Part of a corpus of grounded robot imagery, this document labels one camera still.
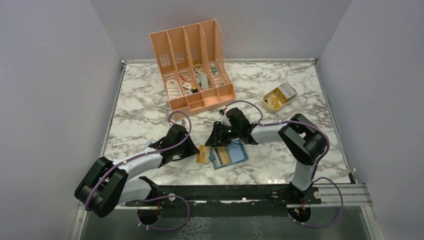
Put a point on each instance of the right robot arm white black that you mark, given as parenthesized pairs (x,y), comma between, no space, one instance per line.
(306,142)

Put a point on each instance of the gold credit card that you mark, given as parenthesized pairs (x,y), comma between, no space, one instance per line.
(203,156)
(221,156)

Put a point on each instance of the beige oval card tray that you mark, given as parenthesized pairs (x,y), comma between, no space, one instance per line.
(281,102)

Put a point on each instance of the stack of credit cards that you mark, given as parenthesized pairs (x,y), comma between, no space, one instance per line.
(285,92)

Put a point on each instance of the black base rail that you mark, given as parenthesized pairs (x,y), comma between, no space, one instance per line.
(216,201)

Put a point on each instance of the orange plastic desk organizer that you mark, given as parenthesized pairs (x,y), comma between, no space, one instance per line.
(182,54)

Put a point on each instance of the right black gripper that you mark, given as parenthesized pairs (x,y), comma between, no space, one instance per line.
(216,138)

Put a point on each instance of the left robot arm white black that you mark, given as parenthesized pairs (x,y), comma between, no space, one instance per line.
(109,183)

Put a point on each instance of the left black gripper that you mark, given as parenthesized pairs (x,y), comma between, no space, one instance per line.
(192,150)

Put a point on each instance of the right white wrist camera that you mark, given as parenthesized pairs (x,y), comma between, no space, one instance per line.
(225,119)

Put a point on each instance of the loose gold card in tray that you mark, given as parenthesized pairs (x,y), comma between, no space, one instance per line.
(272,102)

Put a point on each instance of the blue white round coaster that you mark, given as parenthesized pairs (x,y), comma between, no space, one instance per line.
(152,144)

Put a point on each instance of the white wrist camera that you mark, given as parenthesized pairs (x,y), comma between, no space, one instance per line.
(225,119)
(179,126)

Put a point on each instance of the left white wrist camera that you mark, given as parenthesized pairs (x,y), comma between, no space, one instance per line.
(179,126)

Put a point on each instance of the blue card holder wallet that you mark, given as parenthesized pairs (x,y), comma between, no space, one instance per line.
(236,152)

